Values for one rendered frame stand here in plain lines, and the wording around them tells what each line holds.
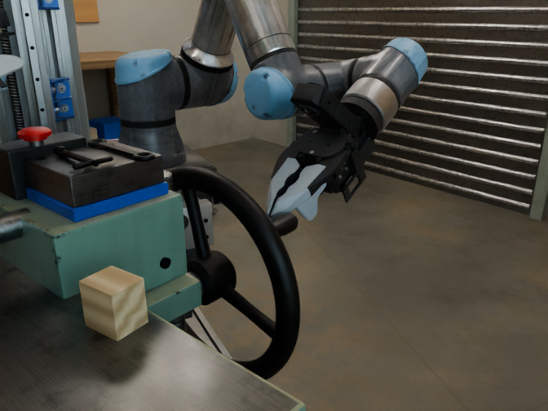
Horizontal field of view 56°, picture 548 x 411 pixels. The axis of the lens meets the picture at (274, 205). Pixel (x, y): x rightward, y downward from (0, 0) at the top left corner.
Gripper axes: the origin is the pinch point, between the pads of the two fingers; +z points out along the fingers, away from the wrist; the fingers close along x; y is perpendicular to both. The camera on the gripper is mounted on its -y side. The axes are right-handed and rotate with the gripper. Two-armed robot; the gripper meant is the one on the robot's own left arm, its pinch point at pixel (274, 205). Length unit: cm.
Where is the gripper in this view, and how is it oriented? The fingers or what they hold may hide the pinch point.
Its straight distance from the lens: 62.8
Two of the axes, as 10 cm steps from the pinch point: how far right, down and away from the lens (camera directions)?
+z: -5.7, 7.0, -4.3
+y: 3.3, 6.8, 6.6
